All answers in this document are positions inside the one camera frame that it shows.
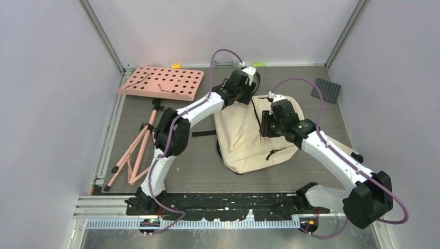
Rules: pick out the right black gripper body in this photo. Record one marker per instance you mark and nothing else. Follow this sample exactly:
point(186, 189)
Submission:
point(271, 127)

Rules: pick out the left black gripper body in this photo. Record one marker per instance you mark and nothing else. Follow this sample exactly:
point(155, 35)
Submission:
point(243, 95)

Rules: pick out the cream canvas backpack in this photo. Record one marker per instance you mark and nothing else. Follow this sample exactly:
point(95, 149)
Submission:
point(240, 145)

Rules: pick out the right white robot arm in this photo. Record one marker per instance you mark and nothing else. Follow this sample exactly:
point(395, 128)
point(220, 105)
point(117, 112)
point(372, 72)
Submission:
point(366, 196)

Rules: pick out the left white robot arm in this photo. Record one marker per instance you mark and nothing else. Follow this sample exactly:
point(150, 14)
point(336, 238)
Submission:
point(173, 130)

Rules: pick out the green tape tag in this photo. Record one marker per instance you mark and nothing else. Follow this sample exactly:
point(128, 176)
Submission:
point(258, 64)

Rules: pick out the pink perforated stand board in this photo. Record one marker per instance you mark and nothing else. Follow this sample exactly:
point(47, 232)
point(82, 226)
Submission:
point(163, 83)

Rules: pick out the dark grey studded baseplate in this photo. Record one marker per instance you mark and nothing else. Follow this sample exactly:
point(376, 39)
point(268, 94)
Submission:
point(330, 91)

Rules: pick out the pink tripod stand legs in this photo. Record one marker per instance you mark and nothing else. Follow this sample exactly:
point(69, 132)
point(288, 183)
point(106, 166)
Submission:
point(133, 156)

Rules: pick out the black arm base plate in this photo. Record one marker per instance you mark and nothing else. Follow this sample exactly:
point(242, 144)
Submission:
point(265, 206)

